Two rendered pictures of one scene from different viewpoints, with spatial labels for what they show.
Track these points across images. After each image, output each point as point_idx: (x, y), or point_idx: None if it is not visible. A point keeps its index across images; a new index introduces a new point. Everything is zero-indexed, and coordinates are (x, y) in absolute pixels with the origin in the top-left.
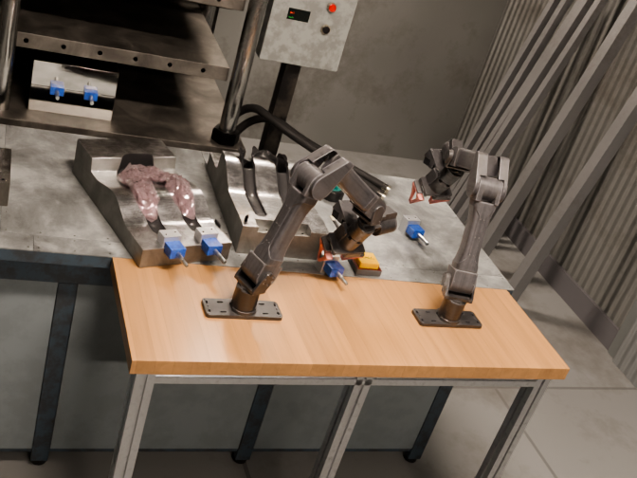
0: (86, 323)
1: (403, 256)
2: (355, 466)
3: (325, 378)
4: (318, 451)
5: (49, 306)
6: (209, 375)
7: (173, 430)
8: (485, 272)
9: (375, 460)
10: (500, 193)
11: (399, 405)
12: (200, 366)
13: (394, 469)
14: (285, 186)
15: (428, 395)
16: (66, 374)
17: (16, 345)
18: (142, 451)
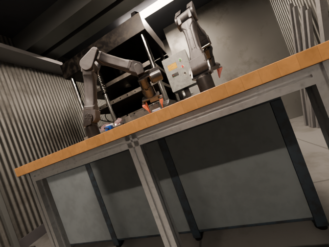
0: (99, 178)
1: None
2: (273, 236)
3: (108, 150)
4: (246, 229)
5: (87, 175)
6: (52, 168)
7: (154, 223)
8: None
9: (290, 231)
10: (188, 10)
11: (270, 184)
12: (37, 162)
13: (308, 236)
14: None
15: (288, 170)
16: (105, 202)
17: (86, 193)
18: (157, 237)
